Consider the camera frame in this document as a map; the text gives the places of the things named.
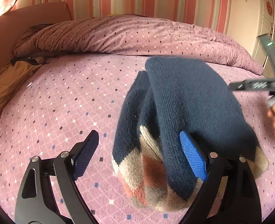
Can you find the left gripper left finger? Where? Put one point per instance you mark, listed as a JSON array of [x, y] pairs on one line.
[[48, 192]]

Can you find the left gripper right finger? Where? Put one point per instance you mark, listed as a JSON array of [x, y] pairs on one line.
[[228, 193]]

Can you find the navy argyle sock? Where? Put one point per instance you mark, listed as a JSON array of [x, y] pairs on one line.
[[187, 95], [139, 158]]

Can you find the white decorated wardrobe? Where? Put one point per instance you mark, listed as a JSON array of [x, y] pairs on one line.
[[248, 20]]

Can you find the purple diamond bed sheet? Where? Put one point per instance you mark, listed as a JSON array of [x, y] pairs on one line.
[[57, 107]]

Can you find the tan brown pillow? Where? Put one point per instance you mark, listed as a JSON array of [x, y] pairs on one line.
[[12, 77]]

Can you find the purple dotted rolled duvet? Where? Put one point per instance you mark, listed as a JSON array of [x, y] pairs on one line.
[[137, 36]]

